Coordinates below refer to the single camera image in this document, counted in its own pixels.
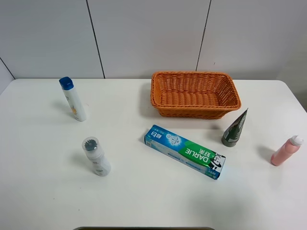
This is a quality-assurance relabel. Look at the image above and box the dark green tube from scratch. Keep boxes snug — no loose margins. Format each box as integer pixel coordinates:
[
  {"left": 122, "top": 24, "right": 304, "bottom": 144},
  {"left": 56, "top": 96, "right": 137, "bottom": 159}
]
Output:
[{"left": 221, "top": 109, "right": 248, "bottom": 147}]

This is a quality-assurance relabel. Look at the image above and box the Darlie toothpaste box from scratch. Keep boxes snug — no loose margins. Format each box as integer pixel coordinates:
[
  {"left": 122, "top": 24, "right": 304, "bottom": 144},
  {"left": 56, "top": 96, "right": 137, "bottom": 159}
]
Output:
[{"left": 144, "top": 125, "right": 226, "bottom": 180}]

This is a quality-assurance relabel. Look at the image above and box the orange woven basket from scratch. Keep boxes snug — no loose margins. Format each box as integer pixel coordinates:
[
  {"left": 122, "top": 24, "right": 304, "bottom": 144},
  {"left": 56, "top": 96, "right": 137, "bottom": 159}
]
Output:
[{"left": 150, "top": 71, "right": 241, "bottom": 119}]

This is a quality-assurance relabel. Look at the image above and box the white bottle clear brush cap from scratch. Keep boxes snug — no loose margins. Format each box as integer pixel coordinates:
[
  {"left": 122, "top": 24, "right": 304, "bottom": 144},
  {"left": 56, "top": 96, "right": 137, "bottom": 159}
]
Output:
[{"left": 82, "top": 137, "right": 111, "bottom": 176}]

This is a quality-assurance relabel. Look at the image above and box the white bottle blue cap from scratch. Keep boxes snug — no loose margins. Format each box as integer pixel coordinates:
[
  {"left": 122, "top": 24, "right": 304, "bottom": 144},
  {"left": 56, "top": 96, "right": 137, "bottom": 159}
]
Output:
[{"left": 59, "top": 77, "right": 87, "bottom": 122}]

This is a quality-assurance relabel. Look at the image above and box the pink bottle white cap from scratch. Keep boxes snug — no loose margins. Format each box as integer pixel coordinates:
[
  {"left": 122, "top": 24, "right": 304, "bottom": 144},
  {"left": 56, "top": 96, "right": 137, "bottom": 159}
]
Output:
[{"left": 271, "top": 135, "right": 304, "bottom": 166}]

